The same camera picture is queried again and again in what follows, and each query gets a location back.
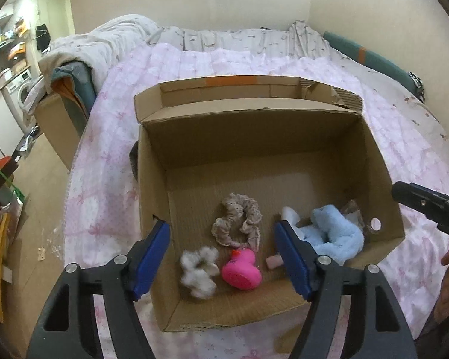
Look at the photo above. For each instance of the white washing machine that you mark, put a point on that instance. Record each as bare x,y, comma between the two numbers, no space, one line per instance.
20,89

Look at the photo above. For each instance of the black white patterned cloth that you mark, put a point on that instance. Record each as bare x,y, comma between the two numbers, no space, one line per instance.
418,86

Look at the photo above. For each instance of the small white lace scrunchie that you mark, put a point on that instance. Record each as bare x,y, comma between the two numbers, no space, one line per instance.
198,273

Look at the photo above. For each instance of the pink duck toy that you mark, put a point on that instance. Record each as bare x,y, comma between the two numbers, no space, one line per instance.
243,271

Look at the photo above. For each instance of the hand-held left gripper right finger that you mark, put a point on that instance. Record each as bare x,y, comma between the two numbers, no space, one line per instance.
293,260

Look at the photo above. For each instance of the folded teal and orange blanket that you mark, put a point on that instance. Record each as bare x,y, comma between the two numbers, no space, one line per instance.
73,86

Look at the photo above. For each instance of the white soft block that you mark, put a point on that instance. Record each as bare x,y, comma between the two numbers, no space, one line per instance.
291,217

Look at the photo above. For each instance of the brown cardboard box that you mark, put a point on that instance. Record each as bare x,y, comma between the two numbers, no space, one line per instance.
247,157

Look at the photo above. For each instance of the dark crumpled cloth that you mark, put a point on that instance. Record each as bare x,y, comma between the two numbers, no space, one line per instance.
134,160

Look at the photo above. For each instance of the black hanging garment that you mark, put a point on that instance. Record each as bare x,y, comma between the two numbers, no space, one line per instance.
42,37

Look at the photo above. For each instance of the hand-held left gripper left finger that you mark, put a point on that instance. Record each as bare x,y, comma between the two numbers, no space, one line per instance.
151,261

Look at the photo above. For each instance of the grey crumpled duvet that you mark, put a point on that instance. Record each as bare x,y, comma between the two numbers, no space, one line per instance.
97,41

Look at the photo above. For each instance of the teal bolster with orange band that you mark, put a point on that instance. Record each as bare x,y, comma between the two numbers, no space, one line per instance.
374,60

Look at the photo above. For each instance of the blue fluffy scrunchie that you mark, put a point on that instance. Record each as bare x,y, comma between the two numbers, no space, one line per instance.
336,233

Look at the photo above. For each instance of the beige lace scrunchie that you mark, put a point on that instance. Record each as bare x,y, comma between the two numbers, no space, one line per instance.
232,220

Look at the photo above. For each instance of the beige wooden nightstand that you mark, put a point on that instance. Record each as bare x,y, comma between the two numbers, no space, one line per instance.
58,127

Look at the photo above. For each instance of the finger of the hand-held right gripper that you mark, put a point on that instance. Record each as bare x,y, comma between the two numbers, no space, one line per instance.
415,196

